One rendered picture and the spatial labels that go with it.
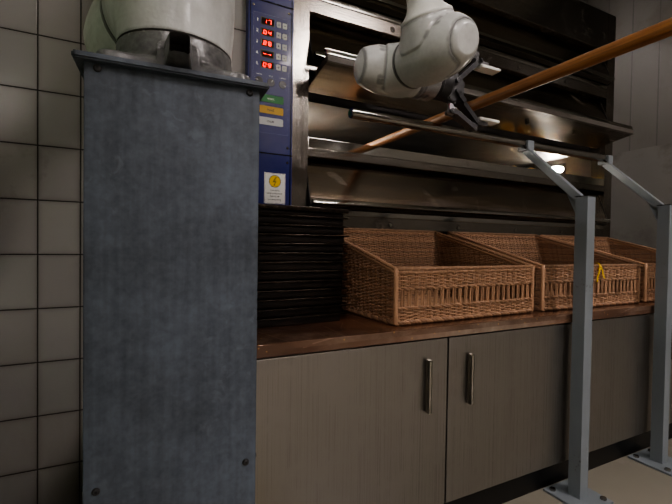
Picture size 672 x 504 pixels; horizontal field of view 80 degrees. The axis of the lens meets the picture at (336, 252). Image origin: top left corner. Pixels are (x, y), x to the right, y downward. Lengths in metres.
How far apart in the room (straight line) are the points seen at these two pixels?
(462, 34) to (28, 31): 1.14
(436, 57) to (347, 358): 0.66
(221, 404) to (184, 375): 0.06
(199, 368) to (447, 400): 0.78
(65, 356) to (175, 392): 0.87
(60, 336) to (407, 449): 1.00
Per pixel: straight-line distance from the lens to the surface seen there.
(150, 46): 0.61
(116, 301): 0.54
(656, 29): 1.01
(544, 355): 1.44
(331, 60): 1.48
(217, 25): 0.65
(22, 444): 1.50
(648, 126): 4.20
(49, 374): 1.43
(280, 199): 1.41
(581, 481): 1.63
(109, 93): 0.56
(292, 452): 0.99
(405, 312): 1.09
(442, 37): 0.84
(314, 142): 1.53
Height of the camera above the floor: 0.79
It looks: 1 degrees down
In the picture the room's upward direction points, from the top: 1 degrees clockwise
